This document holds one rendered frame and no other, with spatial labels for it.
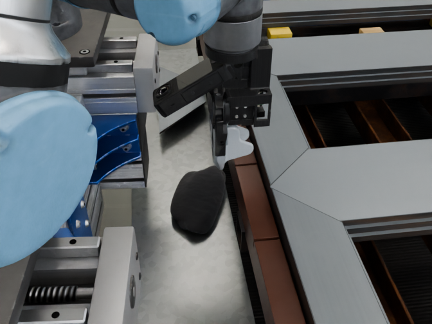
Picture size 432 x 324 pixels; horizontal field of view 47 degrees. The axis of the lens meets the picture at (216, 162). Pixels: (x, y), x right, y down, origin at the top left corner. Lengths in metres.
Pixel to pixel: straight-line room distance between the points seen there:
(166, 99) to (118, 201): 1.41
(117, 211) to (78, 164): 1.69
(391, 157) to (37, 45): 0.73
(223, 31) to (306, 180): 0.33
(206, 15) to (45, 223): 0.27
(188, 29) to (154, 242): 0.55
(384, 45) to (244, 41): 0.72
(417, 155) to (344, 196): 0.18
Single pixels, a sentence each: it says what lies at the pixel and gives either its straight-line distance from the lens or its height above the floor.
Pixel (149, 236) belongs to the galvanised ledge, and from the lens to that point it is 0.98.
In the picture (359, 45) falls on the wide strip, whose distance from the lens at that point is 1.29.
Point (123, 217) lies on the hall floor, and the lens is 2.00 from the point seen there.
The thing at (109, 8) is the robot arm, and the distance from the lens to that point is 0.58.
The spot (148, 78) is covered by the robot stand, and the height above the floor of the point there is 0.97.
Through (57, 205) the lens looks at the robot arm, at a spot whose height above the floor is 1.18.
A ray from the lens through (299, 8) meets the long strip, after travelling 1.48.
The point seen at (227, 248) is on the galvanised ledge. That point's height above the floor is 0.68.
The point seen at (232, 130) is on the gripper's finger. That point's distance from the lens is 0.72.
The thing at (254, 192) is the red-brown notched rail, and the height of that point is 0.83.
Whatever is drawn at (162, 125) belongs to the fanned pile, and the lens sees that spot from 1.19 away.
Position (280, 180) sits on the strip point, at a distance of 0.84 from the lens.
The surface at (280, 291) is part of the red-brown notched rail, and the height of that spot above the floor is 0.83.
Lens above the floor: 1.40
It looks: 39 degrees down
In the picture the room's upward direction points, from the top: straight up
